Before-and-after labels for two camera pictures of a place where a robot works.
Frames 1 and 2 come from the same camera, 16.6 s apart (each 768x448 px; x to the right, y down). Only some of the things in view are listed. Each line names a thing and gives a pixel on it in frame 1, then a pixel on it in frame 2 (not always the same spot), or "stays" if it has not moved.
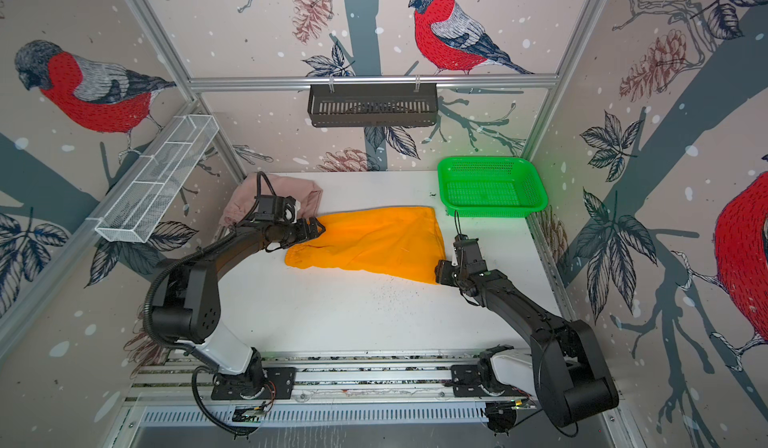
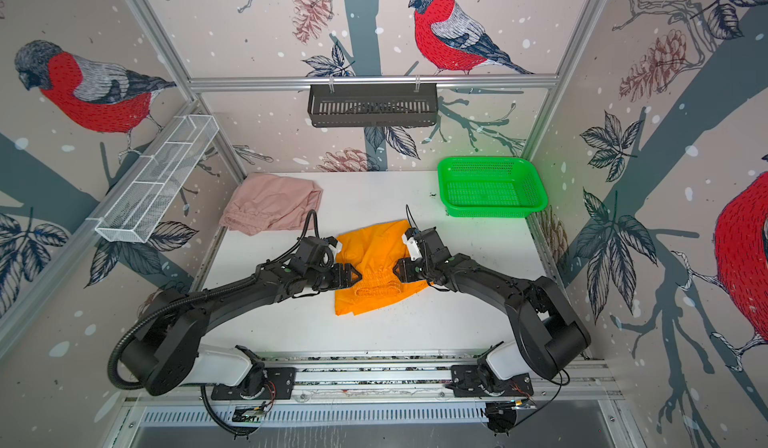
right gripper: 443,270 -> 406,271
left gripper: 304,234 -> 342,279
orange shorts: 400,242 -> 374,252
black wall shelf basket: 372,104 stays
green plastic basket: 489,187 stays
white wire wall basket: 143,197 stays
